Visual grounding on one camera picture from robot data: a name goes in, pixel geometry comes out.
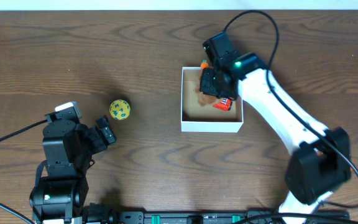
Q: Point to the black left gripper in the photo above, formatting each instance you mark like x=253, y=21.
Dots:
x=101, y=136

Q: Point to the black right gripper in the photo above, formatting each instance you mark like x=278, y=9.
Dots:
x=207, y=86

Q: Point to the red toy truck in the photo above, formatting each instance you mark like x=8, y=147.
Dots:
x=224, y=104

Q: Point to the brown plush toy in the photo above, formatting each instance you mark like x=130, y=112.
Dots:
x=203, y=99

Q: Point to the yellow ball with blue letters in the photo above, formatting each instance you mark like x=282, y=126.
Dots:
x=120, y=109

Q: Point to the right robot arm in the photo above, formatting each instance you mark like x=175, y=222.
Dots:
x=318, y=164

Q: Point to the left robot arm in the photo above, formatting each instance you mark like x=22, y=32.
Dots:
x=61, y=186

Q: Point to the white cardboard box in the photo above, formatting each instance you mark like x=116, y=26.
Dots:
x=205, y=119

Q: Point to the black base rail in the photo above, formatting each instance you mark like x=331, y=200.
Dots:
x=96, y=213

